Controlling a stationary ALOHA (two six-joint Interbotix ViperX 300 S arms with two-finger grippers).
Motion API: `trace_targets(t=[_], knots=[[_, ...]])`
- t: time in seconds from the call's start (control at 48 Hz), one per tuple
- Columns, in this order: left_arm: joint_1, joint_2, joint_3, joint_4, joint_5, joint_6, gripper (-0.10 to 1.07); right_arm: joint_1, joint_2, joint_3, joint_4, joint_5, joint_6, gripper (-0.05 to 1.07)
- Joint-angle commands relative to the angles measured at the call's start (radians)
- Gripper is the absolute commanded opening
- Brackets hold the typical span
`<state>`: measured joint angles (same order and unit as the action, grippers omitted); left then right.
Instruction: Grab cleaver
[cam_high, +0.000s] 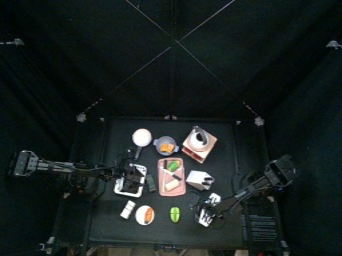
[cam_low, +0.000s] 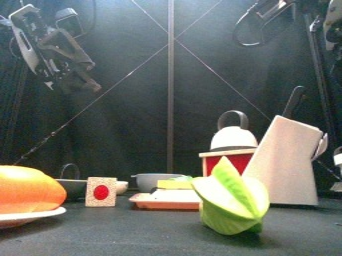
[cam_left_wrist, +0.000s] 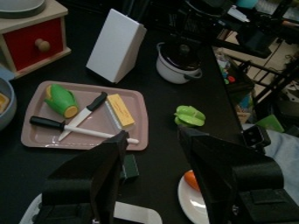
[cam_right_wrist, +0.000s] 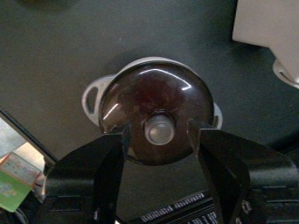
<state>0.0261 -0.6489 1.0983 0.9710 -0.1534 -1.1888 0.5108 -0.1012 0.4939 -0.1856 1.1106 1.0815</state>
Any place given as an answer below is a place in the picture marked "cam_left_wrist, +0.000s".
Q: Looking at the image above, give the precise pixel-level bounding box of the orange toy food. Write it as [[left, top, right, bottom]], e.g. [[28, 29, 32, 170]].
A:
[[181, 170, 201, 193]]

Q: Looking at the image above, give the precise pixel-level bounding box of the white pot black lid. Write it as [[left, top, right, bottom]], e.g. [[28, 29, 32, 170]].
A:
[[155, 41, 204, 85]]

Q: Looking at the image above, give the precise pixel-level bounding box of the pink plastic tray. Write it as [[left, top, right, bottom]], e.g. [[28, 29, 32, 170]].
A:
[[20, 80, 149, 152]]

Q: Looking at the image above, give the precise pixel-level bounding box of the green plastic piece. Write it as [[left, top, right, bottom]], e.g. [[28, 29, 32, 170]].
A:
[[253, 114, 285, 134]]

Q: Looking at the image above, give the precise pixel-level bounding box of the white knife block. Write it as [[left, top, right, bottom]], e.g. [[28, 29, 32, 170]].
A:
[[85, 8, 148, 85]]

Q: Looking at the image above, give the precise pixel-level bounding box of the dark green block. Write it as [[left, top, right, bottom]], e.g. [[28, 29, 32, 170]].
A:
[[117, 153, 141, 180]]

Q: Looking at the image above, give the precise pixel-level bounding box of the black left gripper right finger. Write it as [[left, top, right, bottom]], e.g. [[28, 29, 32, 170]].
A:
[[176, 125, 299, 224]]

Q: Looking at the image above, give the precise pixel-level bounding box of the blue-grey bowl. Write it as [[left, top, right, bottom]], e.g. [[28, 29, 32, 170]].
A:
[[0, 76, 18, 131]]

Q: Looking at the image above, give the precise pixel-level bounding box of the black metal frame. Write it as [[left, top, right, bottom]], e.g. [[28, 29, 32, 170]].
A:
[[228, 53, 299, 117]]

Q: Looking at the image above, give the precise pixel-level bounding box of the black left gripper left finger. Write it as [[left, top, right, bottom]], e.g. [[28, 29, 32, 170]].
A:
[[33, 129, 131, 224]]

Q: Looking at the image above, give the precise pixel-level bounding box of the black metal clamp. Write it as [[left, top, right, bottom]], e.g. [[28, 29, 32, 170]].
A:
[[240, 124, 272, 148]]

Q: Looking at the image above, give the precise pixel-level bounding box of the white toy honing rod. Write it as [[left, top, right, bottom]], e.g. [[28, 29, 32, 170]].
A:
[[29, 115, 140, 145]]

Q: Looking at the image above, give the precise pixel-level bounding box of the toy knife black handle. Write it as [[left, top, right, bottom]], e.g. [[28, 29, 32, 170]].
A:
[[57, 91, 108, 143]]

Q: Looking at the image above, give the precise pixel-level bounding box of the grey round bowl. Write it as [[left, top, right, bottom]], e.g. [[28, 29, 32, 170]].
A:
[[0, 0, 48, 19]]

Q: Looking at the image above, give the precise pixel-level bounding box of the green toy pepper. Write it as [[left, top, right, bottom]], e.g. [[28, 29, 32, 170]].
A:
[[172, 104, 207, 129]]

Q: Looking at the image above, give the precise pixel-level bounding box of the wooden box red drawer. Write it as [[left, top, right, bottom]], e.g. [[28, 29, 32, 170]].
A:
[[0, 0, 72, 81]]

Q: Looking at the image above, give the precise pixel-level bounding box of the green toy corn cob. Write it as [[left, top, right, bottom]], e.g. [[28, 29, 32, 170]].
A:
[[42, 83, 80, 120]]

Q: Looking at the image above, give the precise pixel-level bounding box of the white plate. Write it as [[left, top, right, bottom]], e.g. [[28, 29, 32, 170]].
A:
[[176, 174, 211, 224]]

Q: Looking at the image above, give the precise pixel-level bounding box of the yellow toy food piece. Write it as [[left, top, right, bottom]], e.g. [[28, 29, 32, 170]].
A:
[[0, 92, 10, 115]]

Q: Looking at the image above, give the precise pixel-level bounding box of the bin of colourful toys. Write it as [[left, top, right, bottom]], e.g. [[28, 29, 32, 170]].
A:
[[212, 47, 256, 102]]

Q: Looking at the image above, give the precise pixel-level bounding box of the teal cup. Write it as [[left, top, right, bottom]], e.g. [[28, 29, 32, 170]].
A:
[[235, 0, 259, 10]]

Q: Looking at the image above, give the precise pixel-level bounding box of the white flat board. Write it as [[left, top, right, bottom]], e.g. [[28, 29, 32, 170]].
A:
[[17, 192, 164, 224]]

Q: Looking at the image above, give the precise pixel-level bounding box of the light blue cloth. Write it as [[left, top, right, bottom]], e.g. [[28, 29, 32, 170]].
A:
[[263, 129, 299, 207]]

